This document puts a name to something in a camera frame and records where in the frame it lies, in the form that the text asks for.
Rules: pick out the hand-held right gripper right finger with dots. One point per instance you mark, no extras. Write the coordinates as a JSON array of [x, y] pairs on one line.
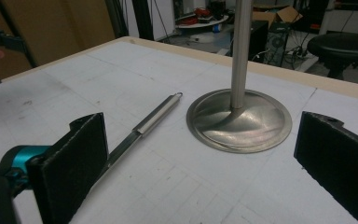
[[338, 161]]

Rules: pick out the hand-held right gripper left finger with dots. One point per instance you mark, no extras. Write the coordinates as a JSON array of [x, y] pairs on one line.
[[71, 168]]

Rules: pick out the steel utensil with loop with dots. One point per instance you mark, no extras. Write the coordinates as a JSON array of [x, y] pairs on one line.
[[155, 116]]

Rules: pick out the black metal stand leg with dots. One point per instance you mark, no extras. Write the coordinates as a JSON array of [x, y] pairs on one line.
[[17, 34]]

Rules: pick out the brown board panel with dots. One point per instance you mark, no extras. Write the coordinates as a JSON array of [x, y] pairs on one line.
[[59, 28]]

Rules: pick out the metal stand with round base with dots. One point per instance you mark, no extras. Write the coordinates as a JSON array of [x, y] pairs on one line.
[[239, 124]]

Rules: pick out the black round stool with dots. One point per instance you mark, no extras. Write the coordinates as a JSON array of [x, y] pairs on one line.
[[341, 49]]

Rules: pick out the black computer tower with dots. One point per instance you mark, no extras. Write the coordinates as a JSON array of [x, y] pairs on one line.
[[258, 39]]

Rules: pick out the open cardboard box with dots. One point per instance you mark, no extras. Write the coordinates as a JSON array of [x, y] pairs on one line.
[[279, 17]]

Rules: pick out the white round table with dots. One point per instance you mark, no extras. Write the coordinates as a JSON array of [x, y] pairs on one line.
[[202, 23]]

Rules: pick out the red tool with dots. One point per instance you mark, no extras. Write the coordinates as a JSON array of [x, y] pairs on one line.
[[202, 12]]

